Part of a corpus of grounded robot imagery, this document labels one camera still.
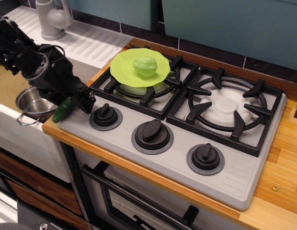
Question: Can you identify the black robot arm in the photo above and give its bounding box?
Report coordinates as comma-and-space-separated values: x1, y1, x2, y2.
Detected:
0, 16, 96, 114

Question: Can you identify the toy oven door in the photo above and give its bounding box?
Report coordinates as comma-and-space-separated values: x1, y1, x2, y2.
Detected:
75, 150, 241, 230

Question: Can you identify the black oven door handle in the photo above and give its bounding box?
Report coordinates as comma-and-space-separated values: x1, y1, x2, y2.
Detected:
81, 165, 198, 230

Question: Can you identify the light green toy cauliflower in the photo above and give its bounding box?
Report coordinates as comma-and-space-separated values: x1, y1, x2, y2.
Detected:
132, 56, 158, 77

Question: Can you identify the black burner grate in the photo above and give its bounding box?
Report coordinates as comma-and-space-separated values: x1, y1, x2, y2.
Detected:
90, 46, 199, 120
166, 67, 285, 157

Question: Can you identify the black right burner grate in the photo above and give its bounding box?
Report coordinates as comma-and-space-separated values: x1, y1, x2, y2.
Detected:
166, 67, 285, 157

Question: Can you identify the white burner disc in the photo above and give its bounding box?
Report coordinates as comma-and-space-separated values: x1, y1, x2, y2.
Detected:
117, 81, 175, 99
194, 87, 260, 127

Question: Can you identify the grey toy faucet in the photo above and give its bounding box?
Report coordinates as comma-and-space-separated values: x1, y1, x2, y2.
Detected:
35, 0, 73, 41

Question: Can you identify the white left burner disc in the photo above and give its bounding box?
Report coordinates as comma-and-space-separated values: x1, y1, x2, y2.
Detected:
117, 81, 175, 99

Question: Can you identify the black left burner grate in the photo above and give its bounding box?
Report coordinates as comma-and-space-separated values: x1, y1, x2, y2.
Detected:
90, 46, 199, 120

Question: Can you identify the wooden drawer front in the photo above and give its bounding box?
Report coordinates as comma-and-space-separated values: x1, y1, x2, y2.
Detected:
0, 148, 90, 230

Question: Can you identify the dark green toy pickle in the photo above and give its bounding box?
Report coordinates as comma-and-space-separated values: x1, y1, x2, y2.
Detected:
52, 97, 74, 123

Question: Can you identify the small stainless steel pot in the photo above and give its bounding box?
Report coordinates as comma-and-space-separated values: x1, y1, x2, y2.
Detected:
15, 86, 58, 126

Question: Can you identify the white toy sink unit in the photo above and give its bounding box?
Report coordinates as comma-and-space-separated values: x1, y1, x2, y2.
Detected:
0, 5, 135, 184

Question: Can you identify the black middle stove knob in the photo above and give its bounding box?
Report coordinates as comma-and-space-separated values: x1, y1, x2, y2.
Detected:
131, 119, 174, 155

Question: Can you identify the white right burner disc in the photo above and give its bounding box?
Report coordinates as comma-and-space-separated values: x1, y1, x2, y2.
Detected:
194, 87, 260, 127

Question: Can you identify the black left stove knob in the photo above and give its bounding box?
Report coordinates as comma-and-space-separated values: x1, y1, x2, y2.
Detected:
89, 103, 123, 131

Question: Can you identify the grey toy stove top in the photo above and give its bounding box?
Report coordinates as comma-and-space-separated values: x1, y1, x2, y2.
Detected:
58, 46, 287, 210

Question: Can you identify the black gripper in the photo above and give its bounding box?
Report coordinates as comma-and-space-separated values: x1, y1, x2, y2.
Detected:
28, 46, 96, 114

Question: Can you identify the lime green plastic plate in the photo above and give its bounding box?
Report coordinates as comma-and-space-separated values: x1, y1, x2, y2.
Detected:
110, 48, 171, 87

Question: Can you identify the black right stove knob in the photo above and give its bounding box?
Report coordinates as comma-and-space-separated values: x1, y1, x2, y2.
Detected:
186, 143, 225, 176

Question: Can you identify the black stove knob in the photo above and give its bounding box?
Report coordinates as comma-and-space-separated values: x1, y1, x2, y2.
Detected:
89, 103, 123, 131
186, 143, 225, 176
131, 119, 174, 155

